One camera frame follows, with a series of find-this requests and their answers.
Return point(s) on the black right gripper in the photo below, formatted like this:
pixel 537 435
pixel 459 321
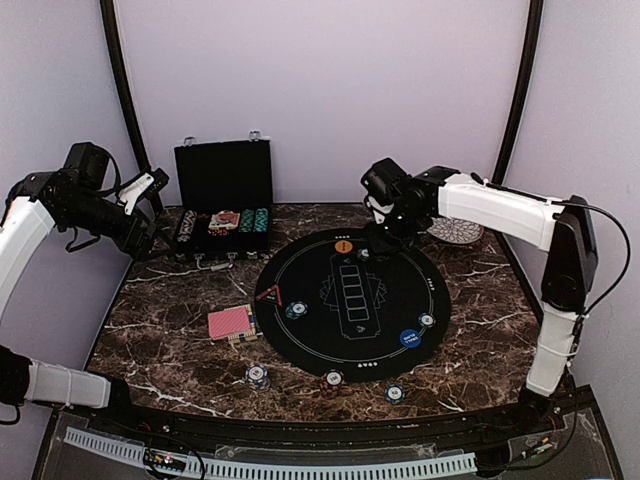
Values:
pixel 380 248

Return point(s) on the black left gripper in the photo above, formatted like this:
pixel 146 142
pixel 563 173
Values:
pixel 128 245

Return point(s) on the orange big blind button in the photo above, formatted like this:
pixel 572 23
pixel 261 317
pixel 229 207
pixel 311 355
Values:
pixel 343 246

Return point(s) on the blue small blind button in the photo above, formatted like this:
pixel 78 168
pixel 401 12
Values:
pixel 410 338

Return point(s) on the blue-green chip stack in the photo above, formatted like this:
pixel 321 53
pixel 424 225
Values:
pixel 394 394

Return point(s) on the red chip stack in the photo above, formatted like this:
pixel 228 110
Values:
pixel 331 383

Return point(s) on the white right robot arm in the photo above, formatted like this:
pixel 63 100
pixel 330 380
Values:
pixel 561 228

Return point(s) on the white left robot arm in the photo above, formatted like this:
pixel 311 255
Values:
pixel 70 198

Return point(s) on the patterned ceramic plate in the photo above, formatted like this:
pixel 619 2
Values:
pixel 455 231

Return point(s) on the black poker chip case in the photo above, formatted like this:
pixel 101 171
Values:
pixel 226 191

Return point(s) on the red-backed playing card deck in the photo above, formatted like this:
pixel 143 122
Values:
pixel 222 324

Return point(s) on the round black poker mat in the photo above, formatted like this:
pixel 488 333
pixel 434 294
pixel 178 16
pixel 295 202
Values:
pixel 357 309

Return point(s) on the red triangular dealer button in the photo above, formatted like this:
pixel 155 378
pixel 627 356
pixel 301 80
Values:
pixel 271 295

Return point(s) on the yellow card deck box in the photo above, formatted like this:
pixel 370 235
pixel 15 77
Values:
pixel 250 334

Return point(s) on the blue chip stack left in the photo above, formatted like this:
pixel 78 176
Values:
pixel 257 377

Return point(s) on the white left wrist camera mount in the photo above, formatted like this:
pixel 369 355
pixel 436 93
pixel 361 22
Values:
pixel 144 185

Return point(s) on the white slotted cable duct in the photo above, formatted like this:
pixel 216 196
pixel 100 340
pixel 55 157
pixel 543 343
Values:
pixel 189 466

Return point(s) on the right black frame post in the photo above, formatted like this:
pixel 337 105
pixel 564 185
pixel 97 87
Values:
pixel 521 88

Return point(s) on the black frame post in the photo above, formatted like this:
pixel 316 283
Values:
pixel 119 73
pixel 521 88

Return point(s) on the left black frame post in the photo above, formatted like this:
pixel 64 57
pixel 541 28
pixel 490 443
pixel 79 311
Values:
pixel 119 73

